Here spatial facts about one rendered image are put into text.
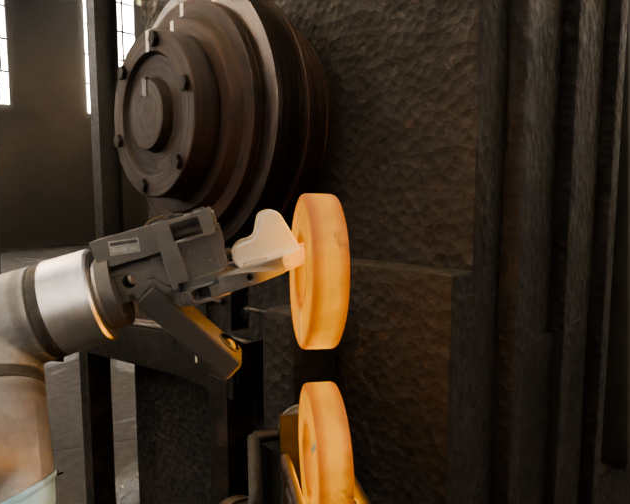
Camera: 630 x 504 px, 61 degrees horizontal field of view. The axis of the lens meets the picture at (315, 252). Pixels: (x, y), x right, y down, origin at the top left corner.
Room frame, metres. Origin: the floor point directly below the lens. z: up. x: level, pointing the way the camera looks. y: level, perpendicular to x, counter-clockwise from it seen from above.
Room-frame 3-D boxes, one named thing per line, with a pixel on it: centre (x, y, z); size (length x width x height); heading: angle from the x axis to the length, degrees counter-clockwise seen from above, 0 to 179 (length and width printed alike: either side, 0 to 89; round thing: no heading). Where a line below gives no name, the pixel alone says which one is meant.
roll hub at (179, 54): (0.94, 0.27, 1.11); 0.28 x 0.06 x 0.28; 45
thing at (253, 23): (1.00, 0.20, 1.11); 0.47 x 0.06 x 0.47; 45
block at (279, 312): (0.85, 0.02, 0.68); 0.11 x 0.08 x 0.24; 135
